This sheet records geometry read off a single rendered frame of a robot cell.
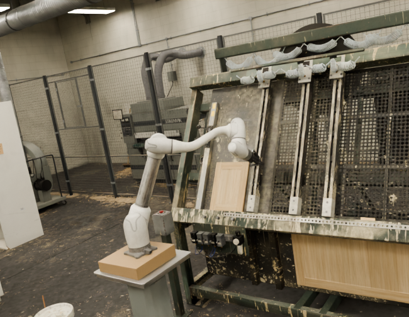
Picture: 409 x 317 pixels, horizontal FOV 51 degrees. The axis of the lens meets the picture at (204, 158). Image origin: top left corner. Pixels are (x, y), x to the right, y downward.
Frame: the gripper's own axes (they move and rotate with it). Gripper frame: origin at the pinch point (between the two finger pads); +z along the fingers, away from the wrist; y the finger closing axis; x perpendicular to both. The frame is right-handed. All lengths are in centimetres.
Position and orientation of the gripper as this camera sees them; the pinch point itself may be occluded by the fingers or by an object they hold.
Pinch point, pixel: (260, 162)
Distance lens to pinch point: 326.9
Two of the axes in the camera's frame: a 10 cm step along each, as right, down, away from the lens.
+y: 1.5, -9.6, 2.3
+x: -8.0, 0.2, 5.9
